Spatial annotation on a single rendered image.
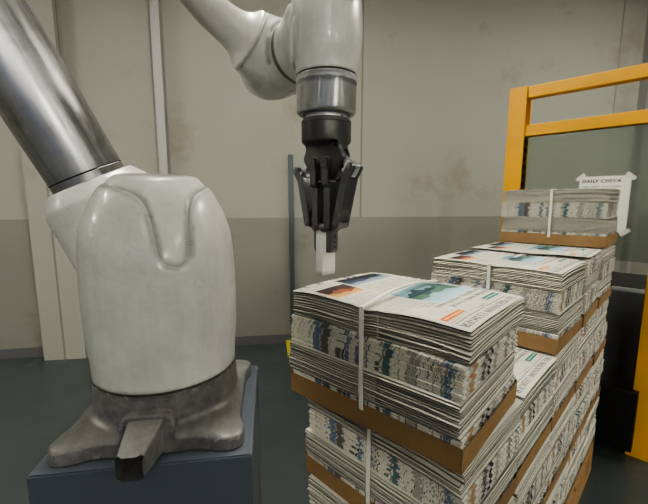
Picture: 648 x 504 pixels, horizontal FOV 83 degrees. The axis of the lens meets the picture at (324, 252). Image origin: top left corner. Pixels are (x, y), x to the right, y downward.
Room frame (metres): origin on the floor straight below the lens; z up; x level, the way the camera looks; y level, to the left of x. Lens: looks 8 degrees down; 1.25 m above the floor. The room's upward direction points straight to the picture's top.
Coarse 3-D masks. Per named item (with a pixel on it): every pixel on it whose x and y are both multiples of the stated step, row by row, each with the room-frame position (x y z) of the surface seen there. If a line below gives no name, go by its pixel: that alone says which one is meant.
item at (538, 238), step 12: (504, 240) 1.60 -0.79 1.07; (516, 240) 1.57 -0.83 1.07; (528, 240) 1.53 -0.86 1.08; (540, 240) 1.50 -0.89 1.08; (552, 240) 1.47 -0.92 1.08; (564, 240) 1.44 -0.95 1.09; (576, 240) 1.41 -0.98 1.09; (588, 240) 1.39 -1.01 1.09; (600, 240) 1.36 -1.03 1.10; (612, 240) 1.46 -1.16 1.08; (600, 300) 1.36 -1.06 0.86; (600, 348) 1.45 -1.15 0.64
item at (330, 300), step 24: (312, 288) 0.75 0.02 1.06; (336, 288) 0.74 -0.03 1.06; (360, 288) 0.75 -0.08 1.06; (384, 288) 0.76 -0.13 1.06; (312, 312) 0.71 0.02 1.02; (336, 312) 0.67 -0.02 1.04; (312, 336) 0.71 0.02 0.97; (336, 336) 0.66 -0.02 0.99; (312, 360) 0.70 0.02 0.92; (336, 360) 0.66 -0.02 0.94; (336, 384) 0.66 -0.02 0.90
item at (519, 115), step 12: (516, 96) 2.09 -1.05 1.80; (516, 108) 2.09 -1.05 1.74; (528, 108) 2.12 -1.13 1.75; (516, 120) 2.09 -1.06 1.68; (528, 120) 2.12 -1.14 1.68; (516, 132) 2.09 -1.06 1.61; (516, 144) 2.08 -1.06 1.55; (516, 156) 2.08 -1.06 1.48; (516, 168) 2.08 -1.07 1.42; (504, 180) 2.12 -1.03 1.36; (516, 180) 2.07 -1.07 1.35
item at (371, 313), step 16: (416, 288) 0.76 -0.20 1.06; (432, 288) 0.76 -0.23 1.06; (352, 304) 0.64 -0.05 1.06; (384, 304) 0.65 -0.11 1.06; (352, 320) 0.64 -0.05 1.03; (368, 320) 0.62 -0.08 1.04; (352, 336) 0.64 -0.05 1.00; (368, 336) 0.62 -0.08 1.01; (352, 352) 0.64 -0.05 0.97; (368, 352) 0.62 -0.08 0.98; (352, 368) 0.63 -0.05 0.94; (368, 368) 0.61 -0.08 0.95; (352, 384) 0.63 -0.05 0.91; (368, 384) 0.61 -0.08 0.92; (368, 400) 0.61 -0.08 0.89
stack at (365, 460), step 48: (576, 336) 1.12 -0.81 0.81; (528, 384) 0.78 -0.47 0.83; (576, 384) 1.17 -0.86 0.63; (336, 432) 0.73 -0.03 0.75; (528, 432) 0.78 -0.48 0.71; (576, 432) 1.22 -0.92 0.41; (384, 480) 0.63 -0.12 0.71; (432, 480) 0.56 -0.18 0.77; (480, 480) 0.57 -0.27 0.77; (528, 480) 0.80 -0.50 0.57
